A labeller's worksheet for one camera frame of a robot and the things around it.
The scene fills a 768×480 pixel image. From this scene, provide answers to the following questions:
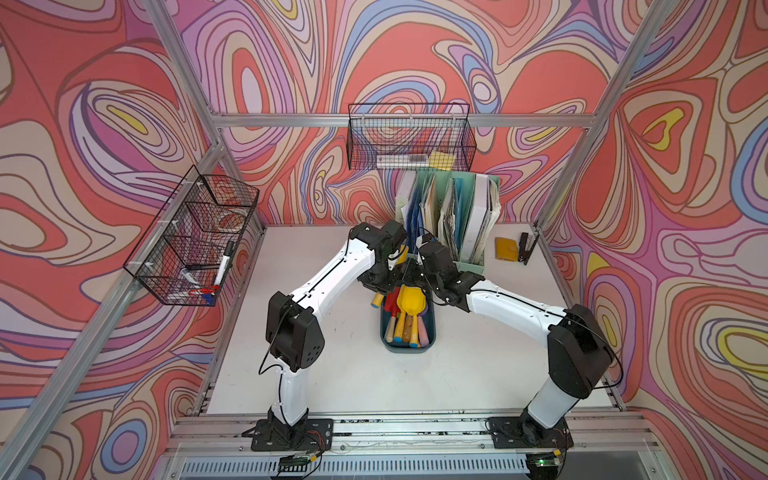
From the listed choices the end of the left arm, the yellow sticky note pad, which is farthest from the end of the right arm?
the yellow sticky note pad

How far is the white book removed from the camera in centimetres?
92

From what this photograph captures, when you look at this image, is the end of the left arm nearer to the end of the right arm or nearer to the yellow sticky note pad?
the end of the right arm

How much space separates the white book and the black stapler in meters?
0.19

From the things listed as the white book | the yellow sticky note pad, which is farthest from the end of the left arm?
the yellow sticky note pad

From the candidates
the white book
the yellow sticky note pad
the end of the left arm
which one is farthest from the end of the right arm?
the yellow sticky note pad

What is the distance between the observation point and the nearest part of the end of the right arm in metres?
0.63

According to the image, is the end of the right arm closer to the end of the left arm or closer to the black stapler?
the end of the left arm

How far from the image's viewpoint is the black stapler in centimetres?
110

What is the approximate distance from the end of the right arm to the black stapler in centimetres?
53

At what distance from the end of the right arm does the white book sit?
313 mm

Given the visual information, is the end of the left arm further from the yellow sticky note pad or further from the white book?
the yellow sticky note pad

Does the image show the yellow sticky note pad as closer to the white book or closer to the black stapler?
the black stapler

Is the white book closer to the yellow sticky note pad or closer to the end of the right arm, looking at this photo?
the yellow sticky note pad
